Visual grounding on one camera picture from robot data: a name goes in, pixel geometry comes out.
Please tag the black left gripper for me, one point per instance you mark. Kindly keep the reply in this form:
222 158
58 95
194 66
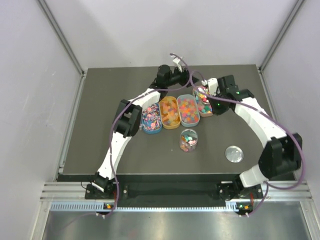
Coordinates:
185 75

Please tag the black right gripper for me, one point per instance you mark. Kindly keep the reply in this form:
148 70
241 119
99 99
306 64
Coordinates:
216 110

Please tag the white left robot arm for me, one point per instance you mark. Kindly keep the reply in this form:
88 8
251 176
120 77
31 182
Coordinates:
127 120

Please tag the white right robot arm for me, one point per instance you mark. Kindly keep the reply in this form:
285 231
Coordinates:
281 150

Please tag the pink candy tray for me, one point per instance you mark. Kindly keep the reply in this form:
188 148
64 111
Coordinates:
205 110

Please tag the light blue candy tray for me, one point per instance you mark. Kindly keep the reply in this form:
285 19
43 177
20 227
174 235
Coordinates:
188 110

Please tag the orange candy tray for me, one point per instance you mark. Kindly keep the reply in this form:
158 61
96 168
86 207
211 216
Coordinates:
169 112

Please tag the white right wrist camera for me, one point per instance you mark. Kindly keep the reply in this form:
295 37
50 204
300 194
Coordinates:
212 85

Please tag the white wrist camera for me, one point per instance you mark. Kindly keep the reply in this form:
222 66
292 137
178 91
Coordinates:
212 85
177 62

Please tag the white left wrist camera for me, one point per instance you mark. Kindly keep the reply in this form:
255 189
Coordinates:
177 62

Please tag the aluminium left frame post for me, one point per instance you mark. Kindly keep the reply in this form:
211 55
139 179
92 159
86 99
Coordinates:
60 35

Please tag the aluminium frame post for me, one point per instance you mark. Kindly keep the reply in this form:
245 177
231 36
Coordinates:
281 34
60 35

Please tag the aluminium front frame rail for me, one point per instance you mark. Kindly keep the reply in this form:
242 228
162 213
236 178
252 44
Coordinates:
75 191

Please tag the aluminium right frame post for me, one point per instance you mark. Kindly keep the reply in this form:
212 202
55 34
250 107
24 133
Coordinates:
281 34

